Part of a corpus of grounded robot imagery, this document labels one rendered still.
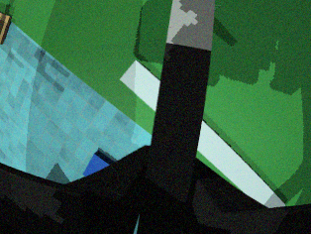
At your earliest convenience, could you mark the white flat bar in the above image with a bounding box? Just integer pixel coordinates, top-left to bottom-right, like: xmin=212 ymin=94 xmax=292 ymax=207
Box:
xmin=120 ymin=60 xmax=286 ymax=208

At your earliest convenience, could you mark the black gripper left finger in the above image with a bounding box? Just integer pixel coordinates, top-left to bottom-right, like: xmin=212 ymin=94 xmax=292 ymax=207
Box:
xmin=0 ymin=145 xmax=151 ymax=234

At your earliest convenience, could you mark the green mat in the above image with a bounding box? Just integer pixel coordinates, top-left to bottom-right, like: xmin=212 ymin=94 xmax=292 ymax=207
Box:
xmin=0 ymin=0 xmax=311 ymax=206

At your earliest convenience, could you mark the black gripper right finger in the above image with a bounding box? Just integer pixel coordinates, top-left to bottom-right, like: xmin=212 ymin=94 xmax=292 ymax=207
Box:
xmin=179 ymin=157 xmax=311 ymax=234

